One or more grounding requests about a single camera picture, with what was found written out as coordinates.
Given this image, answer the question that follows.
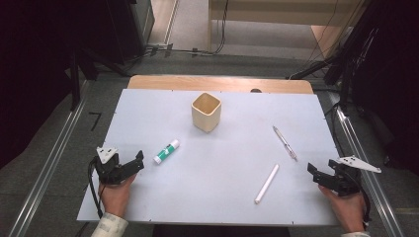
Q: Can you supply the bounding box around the person's left hand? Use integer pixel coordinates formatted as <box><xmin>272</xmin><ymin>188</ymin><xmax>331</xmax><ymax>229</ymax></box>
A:
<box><xmin>98</xmin><ymin>174</ymin><xmax>137</xmax><ymax>215</ymax></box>

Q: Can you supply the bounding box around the white pen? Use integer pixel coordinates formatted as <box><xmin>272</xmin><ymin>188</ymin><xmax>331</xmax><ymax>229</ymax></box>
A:
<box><xmin>253</xmin><ymin>163</ymin><xmax>281</xmax><ymax>205</ymax></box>

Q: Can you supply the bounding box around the black stand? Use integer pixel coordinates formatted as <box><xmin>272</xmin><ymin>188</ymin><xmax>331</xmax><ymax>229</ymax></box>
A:
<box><xmin>286</xmin><ymin>26</ymin><xmax>379</xmax><ymax>113</ymax></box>
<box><xmin>67</xmin><ymin>45</ymin><xmax>131</xmax><ymax>112</ymax></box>

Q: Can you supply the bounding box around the green and white glue stick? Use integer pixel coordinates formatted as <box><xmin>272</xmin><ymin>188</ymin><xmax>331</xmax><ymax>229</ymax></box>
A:
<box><xmin>152</xmin><ymin>138</ymin><xmax>181</xmax><ymax>165</ymax></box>

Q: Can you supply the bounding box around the black curtain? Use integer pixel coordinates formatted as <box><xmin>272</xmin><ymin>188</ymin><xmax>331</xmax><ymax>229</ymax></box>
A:
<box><xmin>349</xmin><ymin>0</ymin><xmax>419</xmax><ymax>176</ymax></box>
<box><xmin>0</xmin><ymin>0</ymin><xmax>110</xmax><ymax>169</ymax></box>

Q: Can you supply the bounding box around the white board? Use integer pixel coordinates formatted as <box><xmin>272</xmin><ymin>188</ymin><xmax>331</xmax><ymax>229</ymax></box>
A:
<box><xmin>76</xmin><ymin>88</ymin><xmax>365</xmax><ymax>228</ymax></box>

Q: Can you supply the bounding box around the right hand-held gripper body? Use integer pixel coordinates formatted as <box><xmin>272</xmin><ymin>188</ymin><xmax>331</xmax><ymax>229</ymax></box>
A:
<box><xmin>331</xmin><ymin>155</ymin><xmax>382</xmax><ymax>198</ymax></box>

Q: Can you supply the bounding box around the thin black floor cable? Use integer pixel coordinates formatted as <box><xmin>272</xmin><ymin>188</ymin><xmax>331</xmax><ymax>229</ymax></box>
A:
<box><xmin>324</xmin><ymin>102</ymin><xmax>347</xmax><ymax>157</ymax></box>

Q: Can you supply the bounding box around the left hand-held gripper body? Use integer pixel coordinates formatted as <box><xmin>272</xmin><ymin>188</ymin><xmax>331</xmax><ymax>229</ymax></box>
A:
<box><xmin>93</xmin><ymin>146</ymin><xmax>128</xmax><ymax>186</ymax></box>

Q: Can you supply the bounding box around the beige square pen holder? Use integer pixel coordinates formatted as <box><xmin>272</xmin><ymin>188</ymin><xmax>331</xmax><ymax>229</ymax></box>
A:
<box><xmin>191</xmin><ymin>92</ymin><xmax>222</xmax><ymax>133</ymax></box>

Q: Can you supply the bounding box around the silver pen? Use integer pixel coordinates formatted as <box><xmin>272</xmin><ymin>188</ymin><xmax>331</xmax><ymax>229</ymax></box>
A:
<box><xmin>272</xmin><ymin>125</ymin><xmax>298</xmax><ymax>162</ymax></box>

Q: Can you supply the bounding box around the left hand-held gripper black cable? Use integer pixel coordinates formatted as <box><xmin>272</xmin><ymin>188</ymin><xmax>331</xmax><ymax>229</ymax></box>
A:
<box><xmin>87</xmin><ymin>156</ymin><xmax>107</xmax><ymax>220</ymax></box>

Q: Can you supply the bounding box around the person's right hand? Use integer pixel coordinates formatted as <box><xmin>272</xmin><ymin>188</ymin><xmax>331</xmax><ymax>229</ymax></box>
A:
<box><xmin>317</xmin><ymin>185</ymin><xmax>367</xmax><ymax>233</ymax></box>

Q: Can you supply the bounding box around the beige wooden furniture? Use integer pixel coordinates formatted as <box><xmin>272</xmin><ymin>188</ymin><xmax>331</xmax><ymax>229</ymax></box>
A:
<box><xmin>207</xmin><ymin>0</ymin><xmax>367</xmax><ymax>52</ymax></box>

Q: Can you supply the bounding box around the right hand-held gripper black cable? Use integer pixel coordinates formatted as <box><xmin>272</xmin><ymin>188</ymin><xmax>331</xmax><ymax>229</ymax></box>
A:
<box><xmin>357</xmin><ymin>184</ymin><xmax>374</xmax><ymax>231</ymax></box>

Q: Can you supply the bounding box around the hand-held gripper black cable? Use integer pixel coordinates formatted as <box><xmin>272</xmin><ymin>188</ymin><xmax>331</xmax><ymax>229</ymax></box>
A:
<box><xmin>87</xmin><ymin>156</ymin><xmax>107</xmax><ymax>220</ymax></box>
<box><xmin>357</xmin><ymin>184</ymin><xmax>374</xmax><ymax>231</ymax></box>

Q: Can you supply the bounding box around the metal floor rail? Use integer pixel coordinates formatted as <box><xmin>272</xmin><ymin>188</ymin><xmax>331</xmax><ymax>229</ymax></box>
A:
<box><xmin>7</xmin><ymin>78</ymin><xmax>92</xmax><ymax>237</ymax></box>
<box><xmin>327</xmin><ymin>91</ymin><xmax>406</xmax><ymax>237</ymax></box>

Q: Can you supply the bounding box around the dark cabinet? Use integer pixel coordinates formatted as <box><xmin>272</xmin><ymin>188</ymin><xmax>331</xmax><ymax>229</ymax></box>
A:
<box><xmin>105</xmin><ymin>0</ymin><xmax>156</xmax><ymax>65</ymax></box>

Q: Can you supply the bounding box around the black hanging cable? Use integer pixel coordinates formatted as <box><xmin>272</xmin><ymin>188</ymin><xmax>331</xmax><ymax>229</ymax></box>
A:
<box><xmin>211</xmin><ymin>0</ymin><xmax>230</xmax><ymax>55</ymax></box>

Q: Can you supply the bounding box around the wooden table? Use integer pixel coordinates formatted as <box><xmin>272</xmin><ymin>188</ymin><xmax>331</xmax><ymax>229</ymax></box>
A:
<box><xmin>126</xmin><ymin>74</ymin><xmax>314</xmax><ymax>95</ymax></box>

